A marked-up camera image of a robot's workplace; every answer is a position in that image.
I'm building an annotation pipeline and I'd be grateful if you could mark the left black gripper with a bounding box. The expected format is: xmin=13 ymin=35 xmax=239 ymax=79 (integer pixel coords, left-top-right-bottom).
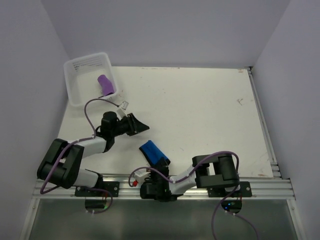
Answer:
xmin=111 ymin=112 xmax=149 ymax=137

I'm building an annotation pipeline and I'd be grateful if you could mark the blue towel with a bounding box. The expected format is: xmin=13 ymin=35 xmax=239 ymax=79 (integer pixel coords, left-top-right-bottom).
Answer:
xmin=139 ymin=140 xmax=171 ymax=167

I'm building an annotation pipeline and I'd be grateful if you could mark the purple towel black trim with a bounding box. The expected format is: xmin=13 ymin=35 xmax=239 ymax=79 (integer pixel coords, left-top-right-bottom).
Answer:
xmin=97 ymin=74 xmax=115 ymax=96

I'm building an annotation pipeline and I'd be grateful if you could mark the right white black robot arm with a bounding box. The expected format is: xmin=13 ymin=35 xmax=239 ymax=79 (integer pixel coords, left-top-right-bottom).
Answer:
xmin=139 ymin=153 xmax=241 ymax=202

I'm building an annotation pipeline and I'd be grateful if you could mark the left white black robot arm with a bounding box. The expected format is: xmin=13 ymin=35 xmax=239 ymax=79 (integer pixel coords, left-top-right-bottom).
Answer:
xmin=37 ymin=111 xmax=150 ymax=197

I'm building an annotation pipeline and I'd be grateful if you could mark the white plastic basket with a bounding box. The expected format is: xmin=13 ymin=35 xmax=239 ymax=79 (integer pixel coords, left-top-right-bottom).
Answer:
xmin=63 ymin=52 xmax=120 ymax=108

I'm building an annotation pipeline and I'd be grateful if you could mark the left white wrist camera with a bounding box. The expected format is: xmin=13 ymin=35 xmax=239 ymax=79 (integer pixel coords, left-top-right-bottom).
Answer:
xmin=116 ymin=101 xmax=129 ymax=119

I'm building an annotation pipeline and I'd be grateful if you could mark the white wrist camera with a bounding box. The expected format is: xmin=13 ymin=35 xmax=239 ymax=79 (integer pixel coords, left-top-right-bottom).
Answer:
xmin=116 ymin=101 xmax=129 ymax=119
xmin=132 ymin=170 xmax=150 ymax=187

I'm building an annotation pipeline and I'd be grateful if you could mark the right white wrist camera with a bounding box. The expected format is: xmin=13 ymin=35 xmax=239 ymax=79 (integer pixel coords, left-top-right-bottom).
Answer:
xmin=132 ymin=170 xmax=150 ymax=187

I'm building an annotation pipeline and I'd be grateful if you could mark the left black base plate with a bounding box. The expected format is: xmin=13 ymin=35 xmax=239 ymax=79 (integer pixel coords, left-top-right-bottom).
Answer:
xmin=74 ymin=181 xmax=120 ymax=197

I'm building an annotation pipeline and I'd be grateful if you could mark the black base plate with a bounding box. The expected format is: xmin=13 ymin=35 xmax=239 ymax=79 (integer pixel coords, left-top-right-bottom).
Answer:
xmin=74 ymin=181 xmax=120 ymax=197
xmin=207 ymin=181 xmax=253 ymax=198

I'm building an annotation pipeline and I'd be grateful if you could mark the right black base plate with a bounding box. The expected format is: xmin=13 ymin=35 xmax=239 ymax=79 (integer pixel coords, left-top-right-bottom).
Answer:
xmin=207 ymin=181 xmax=253 ymax=198

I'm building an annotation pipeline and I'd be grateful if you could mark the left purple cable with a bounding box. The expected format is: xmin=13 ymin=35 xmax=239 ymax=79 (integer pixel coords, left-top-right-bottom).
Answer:
xmin=39 ymin=98 xmax=121 ymax=215

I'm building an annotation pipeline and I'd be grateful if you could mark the aluminium table edge rail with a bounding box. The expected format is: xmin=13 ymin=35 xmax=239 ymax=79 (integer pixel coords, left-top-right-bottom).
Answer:
xmin=246 ymin=66 xmax=282 ymax=179

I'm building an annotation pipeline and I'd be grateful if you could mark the aluminium mounting rail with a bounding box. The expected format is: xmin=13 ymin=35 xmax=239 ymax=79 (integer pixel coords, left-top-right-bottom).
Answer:
xmin=32 ymin=174 xmax=296 ymax=200

